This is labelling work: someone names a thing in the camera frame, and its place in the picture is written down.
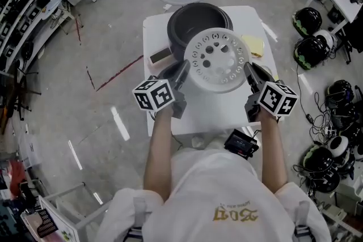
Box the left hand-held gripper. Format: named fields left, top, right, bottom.
left=132, top=60, right=191, bottom=120

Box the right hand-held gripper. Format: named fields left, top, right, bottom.
left=243, top=62, right=300, bottom=122

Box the white perforated steamer plate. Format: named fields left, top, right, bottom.
left=183, top=27, right=252, bottom=94

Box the black pot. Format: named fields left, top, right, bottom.
left=170, top=4, right=227, bottom=49

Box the person's right forearm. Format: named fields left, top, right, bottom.
left=259, top=112, right=289, bottom=193

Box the person's left forearm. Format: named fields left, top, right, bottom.
left=143, top=106, right=175, bottom=203

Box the yellow sponge cake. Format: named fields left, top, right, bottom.
left=240, top=33, right=265, bottom=59

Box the black dome case green trim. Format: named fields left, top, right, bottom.
left=292, top=7, right=323, bottom=37
left=293, top=36, right=331, bottom=71

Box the black waist-mounted device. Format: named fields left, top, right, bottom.
left=223, top=129, right=259, bottom=161

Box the white dome case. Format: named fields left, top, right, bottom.
left=313, top=28, right=338, bottom=50

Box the pile of dome cases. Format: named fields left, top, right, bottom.
left=293, top=79, right=363, bottom=195

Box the cluttered white desk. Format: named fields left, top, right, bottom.
left=305, top=0, right=363, bottom=23

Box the person's white shirt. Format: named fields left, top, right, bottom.
left=96, top=148, right=332, bottom=242

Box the white oval board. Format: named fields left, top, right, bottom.
left=42, top=0, right=63, bottom=20

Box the black tripod stand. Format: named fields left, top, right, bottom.
left=0, top=65, right=42, bottom=122

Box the clear plastic box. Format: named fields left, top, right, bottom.
left=18, top=133, right=43, bottom=169

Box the white shelf rack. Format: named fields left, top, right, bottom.
left=0, top=0, right=62, bottom=74

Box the red cloth item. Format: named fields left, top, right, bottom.
left=8, top=160, right=28, bottom=196

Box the black mesh panel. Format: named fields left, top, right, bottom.
left=36, top=208, right=59, bottom=239

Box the grey shoulder strap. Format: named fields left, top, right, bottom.
left=294, top=201, right=311, bottom=239
left=133, top=197, right=148, bottom=237

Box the white frame cart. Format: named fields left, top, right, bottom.
left=38, top=181, right=114, bottom=242

